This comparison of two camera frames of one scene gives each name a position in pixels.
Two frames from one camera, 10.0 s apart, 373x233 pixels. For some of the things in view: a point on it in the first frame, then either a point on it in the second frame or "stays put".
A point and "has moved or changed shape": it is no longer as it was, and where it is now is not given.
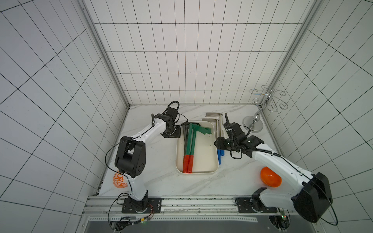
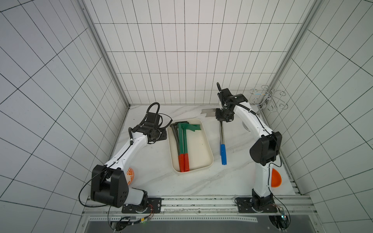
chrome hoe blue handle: (216, 121) has moved or changed shape
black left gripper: (177, 135) to (163, 136)
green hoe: (207, 131) to (192, 126)
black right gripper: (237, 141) to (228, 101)
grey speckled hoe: (184, 131) has moved or changed shape
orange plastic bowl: (270, 177) stays put
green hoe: (186, 160) to (181, 159)
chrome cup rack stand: (268, 100) stays put
